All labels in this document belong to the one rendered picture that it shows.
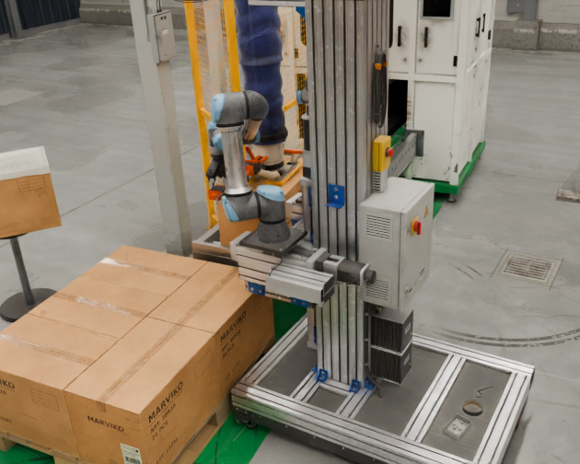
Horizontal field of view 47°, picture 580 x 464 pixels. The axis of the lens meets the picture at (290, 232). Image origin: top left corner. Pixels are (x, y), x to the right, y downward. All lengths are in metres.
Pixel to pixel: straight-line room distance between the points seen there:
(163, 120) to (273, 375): 1.99
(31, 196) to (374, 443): 2.48
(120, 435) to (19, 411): 0.59
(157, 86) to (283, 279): 2.14
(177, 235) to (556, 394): 2.75
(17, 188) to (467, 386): 2.76
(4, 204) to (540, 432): 3.20
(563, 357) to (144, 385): 2.33
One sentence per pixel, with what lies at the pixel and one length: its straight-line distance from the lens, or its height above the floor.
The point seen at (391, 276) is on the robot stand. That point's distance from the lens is 2.86.
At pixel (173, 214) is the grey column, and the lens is 4.89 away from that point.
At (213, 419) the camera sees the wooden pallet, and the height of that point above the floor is 0.07.
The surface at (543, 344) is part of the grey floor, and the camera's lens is 4.17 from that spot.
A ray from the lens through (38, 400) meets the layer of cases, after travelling 3.26.
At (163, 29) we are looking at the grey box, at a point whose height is 1.66.
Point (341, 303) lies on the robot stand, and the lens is 3.11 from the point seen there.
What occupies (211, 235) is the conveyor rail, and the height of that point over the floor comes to 0.59.
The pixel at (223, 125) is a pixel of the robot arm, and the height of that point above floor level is 1.56.
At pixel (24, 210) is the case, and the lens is 4.33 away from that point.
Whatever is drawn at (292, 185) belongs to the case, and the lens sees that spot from 3.71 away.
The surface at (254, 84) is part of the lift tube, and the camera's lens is 3.64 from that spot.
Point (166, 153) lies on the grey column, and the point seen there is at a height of 0.84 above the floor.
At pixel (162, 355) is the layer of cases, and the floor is 0.54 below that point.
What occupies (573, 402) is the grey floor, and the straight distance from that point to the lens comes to 3.81.
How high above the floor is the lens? 2.37
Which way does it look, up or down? 27 degrees down
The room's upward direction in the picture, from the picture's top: 3 degrees counter-clockwise
